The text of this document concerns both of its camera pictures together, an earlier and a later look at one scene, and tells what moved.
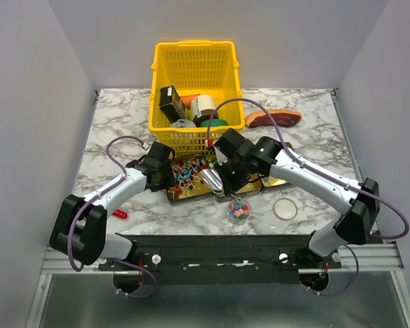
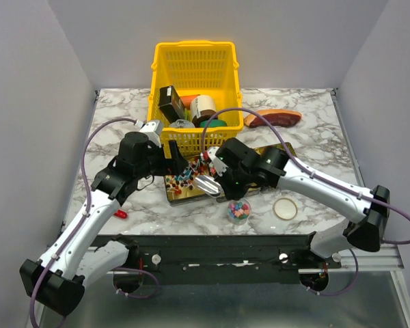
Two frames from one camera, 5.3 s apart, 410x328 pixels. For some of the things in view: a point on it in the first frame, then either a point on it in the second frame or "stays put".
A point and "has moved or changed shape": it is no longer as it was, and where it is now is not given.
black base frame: [221, 260] stays put
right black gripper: [230, 186] stays put
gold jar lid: [285, 208] stays put
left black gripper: [169, 180] -> [174, 166]
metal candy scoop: [212, 178] has moved or changed shape
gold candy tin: [188, 188] stays put
